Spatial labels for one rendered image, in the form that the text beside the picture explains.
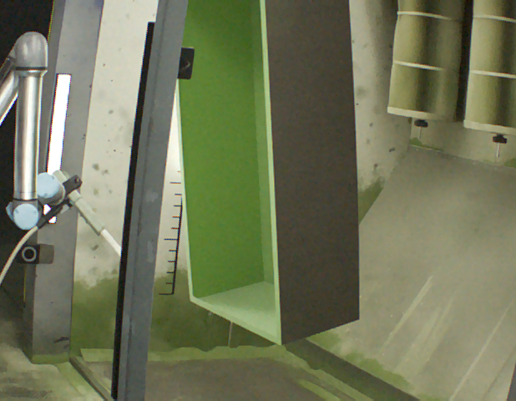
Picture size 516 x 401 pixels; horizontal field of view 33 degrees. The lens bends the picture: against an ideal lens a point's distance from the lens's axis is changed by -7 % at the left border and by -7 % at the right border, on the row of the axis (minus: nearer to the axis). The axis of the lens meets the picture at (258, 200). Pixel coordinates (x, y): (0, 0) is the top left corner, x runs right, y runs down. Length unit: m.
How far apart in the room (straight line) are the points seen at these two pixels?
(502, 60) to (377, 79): 1.01
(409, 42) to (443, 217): 0.81
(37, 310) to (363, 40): 2.01
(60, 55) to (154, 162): 1.97
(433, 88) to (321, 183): 1.23
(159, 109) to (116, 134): 2.05
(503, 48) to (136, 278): 2.22
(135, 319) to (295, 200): 1.21
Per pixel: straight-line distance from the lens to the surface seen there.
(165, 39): 1.87
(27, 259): 3.87
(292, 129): 2.98
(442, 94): 4.18
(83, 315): 4.04
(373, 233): 4.47
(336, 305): 3.25
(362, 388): 3.99
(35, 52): 3.04
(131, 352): 1.96
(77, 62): 3.83
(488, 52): 3.75
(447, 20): 4.19
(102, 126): 3.89
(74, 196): 3.53
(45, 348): 4.03
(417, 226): 4.29
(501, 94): 3.73
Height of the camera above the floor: 1.34
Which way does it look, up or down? 8 degrees down
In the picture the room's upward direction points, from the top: 7 degrees clockwise
